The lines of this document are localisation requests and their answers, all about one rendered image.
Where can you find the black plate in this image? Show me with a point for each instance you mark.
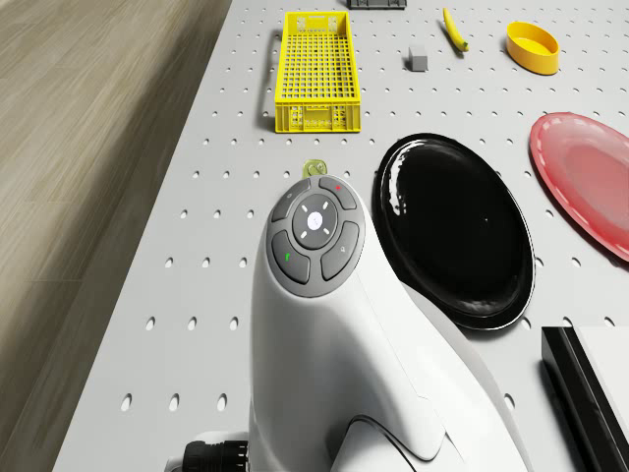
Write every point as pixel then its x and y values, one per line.
pixel 457 231

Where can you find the banana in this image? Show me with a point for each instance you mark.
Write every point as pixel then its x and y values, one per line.
pixel 453 29

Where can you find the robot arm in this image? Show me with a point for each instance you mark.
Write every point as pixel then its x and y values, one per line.
pixel 319 354

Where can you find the black stove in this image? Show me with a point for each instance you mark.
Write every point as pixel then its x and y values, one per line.
pixel 585 373

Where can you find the dark grey basket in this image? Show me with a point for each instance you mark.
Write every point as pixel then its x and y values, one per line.
pixel 376 4

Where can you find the yellow basket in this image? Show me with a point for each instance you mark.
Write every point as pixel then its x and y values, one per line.
pixel 317 64

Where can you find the yellow bowl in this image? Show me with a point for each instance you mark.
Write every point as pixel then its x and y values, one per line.
pixel 533 49

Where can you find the grey cube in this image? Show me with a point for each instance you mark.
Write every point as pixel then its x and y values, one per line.
pixel 418 60

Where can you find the red plate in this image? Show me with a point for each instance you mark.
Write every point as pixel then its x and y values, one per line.
pixel 585 177

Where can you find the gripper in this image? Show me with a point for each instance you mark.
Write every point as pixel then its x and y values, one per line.
pixel 216 454

